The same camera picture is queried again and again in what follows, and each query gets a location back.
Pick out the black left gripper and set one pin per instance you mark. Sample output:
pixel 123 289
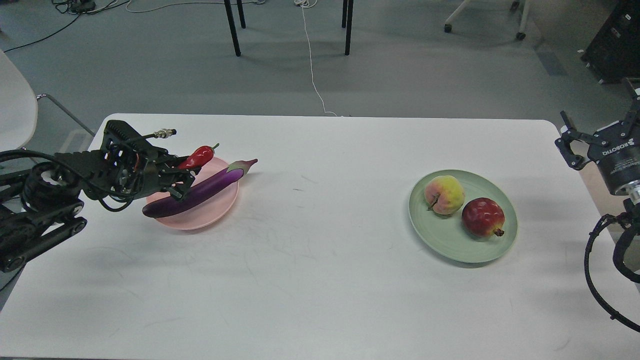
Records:
pixel 123 173

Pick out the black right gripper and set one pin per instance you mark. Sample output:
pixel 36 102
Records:
pixel 614 148

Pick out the purple eggplant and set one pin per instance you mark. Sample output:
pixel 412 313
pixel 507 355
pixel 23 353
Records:
pixel 199 193

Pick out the red chili pepper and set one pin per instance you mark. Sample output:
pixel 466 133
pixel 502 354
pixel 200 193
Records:
pixel 199 157

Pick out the red pomegranate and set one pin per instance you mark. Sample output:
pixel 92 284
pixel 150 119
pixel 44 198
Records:
pixel 484 218

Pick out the yellow pink peach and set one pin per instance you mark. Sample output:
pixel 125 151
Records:
pixel 444 195

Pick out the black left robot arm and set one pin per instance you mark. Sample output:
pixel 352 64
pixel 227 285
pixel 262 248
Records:
pixel 49 192

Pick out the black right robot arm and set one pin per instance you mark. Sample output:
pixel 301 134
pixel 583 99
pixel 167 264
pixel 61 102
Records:
pixel 629 220

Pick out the pink plastic plate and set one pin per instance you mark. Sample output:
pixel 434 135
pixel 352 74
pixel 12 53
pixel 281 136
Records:
pixel 211 210

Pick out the black equipment case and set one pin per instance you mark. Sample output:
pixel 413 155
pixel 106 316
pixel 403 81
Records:
pixel 614 53

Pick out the white office chair base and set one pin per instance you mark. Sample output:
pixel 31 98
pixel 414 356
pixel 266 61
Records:
pixel 513 17

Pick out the black table leg left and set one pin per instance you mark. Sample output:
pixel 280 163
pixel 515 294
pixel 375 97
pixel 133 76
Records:
pixel 232 23

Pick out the black table leg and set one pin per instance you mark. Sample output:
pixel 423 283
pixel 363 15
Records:
pixel 232 23
pixel 346 24

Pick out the green plastic plate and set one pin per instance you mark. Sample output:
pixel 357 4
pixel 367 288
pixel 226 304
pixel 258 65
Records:
pixel 447 236

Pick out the black table leg right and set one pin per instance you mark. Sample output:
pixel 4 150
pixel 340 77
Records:
pixel 346 24

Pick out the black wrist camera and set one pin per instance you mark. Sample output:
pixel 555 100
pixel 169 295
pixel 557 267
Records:
pixel 122 144

